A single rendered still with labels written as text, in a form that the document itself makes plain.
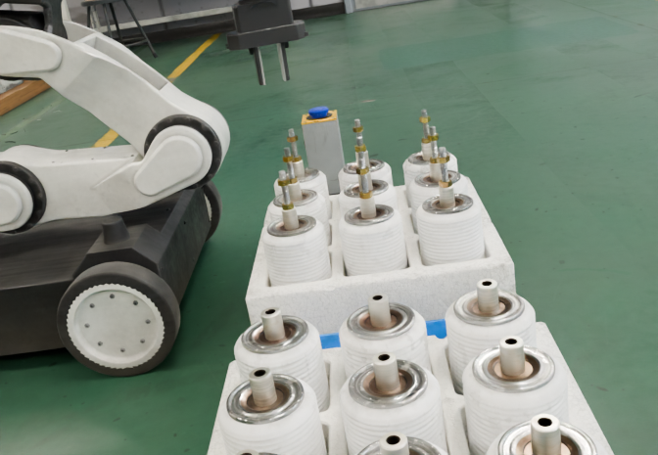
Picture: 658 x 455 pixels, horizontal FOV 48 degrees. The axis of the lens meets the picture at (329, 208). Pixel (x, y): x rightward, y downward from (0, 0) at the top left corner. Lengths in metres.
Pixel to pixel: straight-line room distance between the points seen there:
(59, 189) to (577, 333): 0.96
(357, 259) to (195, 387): 0.36
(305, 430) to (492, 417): 0.17
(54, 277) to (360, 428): 0.80
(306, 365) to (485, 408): 0.21
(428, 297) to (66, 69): 0.74
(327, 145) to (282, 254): 0.43
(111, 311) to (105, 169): 0.29
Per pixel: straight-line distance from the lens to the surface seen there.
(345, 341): 0.80
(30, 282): 1.38
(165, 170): 1.36
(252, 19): 1.13
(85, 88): 1.39
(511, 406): 0.69
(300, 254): 1.07
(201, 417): 1.18
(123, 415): 1.24
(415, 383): 0.71
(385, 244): 1.07
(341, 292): 1.07
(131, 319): 1.29
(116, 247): 1.31
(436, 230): 1.08
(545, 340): 0.90
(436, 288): 1.07
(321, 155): 1.46
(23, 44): 1.39
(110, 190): 1.43
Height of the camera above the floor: 0.66
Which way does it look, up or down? 21 degrees down
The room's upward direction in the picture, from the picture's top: 9 degrees counter-clockwise
